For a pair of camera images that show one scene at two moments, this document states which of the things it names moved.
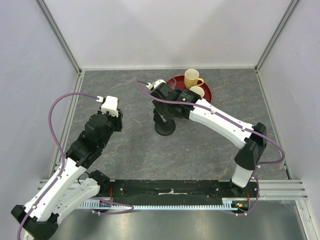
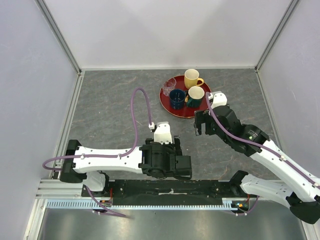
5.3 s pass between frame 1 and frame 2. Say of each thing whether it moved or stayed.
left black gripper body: moved
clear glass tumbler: stayed
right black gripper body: moved
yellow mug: stayed
